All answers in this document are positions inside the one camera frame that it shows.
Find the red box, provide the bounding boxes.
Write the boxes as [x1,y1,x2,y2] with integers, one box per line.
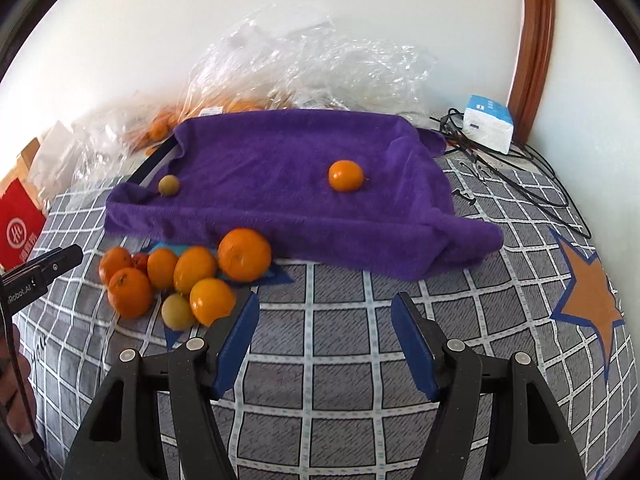
[0,177,47,271]

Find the purple towel-lined tray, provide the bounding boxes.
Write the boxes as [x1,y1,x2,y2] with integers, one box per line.
[105,108,503,282]

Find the cardboard box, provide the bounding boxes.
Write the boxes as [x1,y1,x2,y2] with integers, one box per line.
[0,137,42,196]

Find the grey checked bedsheet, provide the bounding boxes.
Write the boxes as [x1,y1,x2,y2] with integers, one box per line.
[10,142,632,480]

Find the plastic bag of oranges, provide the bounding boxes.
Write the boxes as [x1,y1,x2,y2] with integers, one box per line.
[74,99,193,171]

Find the clear plastic bag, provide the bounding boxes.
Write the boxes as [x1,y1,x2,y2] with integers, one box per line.
[189,4,437,123]

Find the black cables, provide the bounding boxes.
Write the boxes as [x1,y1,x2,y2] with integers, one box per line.
[429,107,592,241]

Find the white paper bag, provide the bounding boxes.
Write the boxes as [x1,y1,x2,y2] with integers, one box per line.
[29,120,87,203]

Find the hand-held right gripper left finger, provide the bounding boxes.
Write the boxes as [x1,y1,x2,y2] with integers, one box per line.
[62,291,261,480]

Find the large orange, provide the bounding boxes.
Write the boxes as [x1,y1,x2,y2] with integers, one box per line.
[218,228,273,282]

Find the black tray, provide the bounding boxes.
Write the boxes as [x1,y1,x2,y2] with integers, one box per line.
[129,135,179,189]

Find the person's left hand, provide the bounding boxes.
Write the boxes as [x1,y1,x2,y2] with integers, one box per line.
[0,324,39,442]

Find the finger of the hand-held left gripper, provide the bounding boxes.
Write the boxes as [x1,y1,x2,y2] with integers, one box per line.
[30,244,84,282]

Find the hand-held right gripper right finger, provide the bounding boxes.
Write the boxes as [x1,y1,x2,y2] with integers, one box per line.
[391,291,586,480]

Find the wooden door frame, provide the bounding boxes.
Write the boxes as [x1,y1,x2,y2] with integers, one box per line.
[509,0,557,147]

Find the yellow-green round fruit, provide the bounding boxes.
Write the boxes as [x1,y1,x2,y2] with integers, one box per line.
[161,294,197,331]

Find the blue white tissue pack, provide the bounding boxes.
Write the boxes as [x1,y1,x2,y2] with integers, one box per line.
[461,94,516,155]

